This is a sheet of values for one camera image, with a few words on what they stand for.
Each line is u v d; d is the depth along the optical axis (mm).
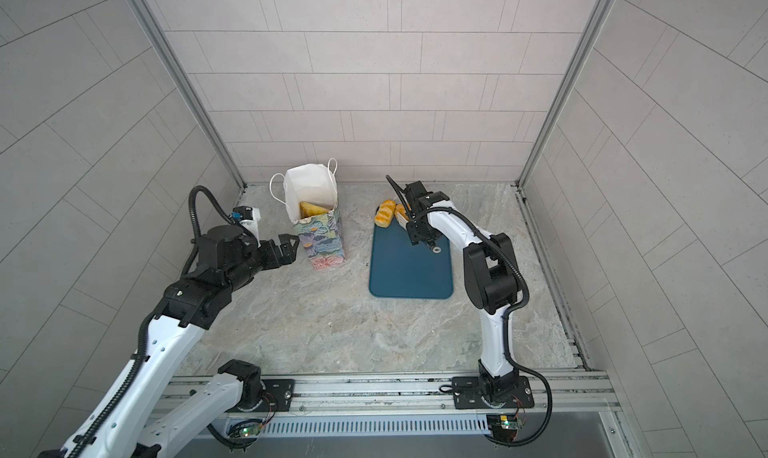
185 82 871
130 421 377
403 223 959
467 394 708
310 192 939
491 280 521
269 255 609
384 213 1030
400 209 1037
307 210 913
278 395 708
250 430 642
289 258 626
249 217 608
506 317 545
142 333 424
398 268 957
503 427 680
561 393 725
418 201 705
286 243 627
